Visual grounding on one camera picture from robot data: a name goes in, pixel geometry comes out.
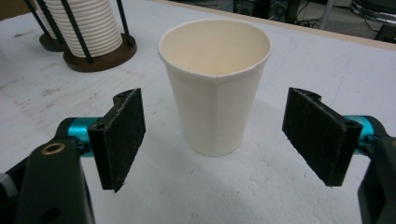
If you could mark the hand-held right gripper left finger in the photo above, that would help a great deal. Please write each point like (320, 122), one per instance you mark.
(120, 140)

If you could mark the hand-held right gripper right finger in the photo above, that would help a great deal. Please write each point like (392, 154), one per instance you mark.
(320, 137)

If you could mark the brown double cup holder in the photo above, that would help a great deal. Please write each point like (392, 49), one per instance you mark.
(102, 60)

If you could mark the single white paper cup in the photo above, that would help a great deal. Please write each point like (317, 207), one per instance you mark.
(214, 118)

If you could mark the stack of white paper cups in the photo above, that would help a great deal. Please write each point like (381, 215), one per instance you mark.
(44, 21)
(93, 28)

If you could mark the white metal desk leg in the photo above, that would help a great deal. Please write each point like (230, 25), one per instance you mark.
(326, 14)

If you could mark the black computer tower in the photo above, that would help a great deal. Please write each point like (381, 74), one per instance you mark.
(280, 9)
(247, 6)

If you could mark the black round stool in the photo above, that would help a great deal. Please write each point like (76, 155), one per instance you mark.
(373, 12)

